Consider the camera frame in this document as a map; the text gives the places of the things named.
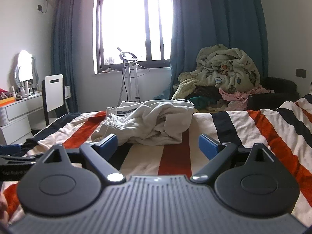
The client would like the cream printed blanket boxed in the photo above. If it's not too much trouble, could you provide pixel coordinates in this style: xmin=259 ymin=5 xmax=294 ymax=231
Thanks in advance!
xmin=196 ymin=44 xmax=261 ymax=94

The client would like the striped blanket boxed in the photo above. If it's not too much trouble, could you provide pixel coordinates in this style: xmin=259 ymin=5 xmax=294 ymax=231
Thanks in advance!
xmin=0 ymin=94 xmax=312 ymax=225

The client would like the green cloth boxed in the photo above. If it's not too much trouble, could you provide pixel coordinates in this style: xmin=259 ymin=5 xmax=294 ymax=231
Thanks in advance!
xmin=189 ymin=96 xmax=208 ymax=109

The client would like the wall socket with plug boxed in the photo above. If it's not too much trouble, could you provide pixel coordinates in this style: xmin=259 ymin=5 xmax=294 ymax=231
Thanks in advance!
xmin=36 ymin=0 xmax=49 ymax=13

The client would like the white chair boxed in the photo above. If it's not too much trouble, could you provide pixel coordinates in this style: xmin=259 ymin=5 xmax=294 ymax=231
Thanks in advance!
xmin=30 ymin=74 xmax=68 ymax=131

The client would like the orange box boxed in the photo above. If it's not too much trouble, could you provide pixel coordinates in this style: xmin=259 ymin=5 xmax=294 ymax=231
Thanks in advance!
xmin=0 ymin=96 xmax=16 ymax=107

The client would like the row of cosmetic bottles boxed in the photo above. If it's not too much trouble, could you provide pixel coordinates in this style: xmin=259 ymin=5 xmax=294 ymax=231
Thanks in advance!
xmin=10 ymin=80 xmax=39 ymax=101

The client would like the blue curtain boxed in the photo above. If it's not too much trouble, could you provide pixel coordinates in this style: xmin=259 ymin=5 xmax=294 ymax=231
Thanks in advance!
xmin=169 ymin=0 xmax=269 ymax=100
xmin=50 ymin=0 xmax=98 ymax=114

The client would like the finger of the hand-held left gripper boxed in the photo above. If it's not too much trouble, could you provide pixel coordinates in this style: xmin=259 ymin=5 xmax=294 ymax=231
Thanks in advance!
xmin=0 ymin=144 xmax=37 ymax=164

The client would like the black armchair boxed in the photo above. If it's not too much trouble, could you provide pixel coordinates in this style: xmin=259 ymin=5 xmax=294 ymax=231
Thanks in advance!
xmin=247 ymin=77 xmax=299 ymax=109

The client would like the white dressing table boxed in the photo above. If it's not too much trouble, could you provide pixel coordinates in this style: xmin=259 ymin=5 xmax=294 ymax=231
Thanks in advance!
xmin=0 ymin=91 xmax=45 ymax=145

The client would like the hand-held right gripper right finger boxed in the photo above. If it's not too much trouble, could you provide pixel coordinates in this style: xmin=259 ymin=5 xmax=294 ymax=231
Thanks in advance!
xmin=190 ymin=134 xmax=276 ymax=183

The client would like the window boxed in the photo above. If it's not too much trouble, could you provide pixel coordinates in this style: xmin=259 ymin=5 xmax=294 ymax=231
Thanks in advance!
xmin=94 ymin=0 xmax=174 ymax=74

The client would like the garment steamer stand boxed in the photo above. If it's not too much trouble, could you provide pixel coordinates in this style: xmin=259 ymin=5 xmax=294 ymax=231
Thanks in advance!
xmin=116 ymin=47 xmax=150 ymax=103

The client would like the pink cloth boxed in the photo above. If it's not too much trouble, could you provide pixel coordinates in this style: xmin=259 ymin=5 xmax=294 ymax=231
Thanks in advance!
xmin=219 ymin=86 xmax=275 ymax=113

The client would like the dark cloth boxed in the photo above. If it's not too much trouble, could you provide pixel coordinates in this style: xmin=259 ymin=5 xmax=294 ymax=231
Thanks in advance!
xmin=185 ymin=85 xmax=227 ymax=104

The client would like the wavy table mirror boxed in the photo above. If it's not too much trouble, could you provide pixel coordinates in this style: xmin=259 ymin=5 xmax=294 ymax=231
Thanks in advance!
xmin=15 ymin=50 xmax=39 ymax=84

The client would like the pale yellow knit blanket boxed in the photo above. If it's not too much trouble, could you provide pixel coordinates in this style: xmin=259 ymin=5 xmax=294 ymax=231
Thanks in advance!
xmin=172 ymin=72 xmax=215 ymax=100

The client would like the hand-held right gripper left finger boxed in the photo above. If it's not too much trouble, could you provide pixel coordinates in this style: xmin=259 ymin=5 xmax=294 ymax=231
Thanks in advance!
xmin=36 ymin=134 xmax=126 ymax=183

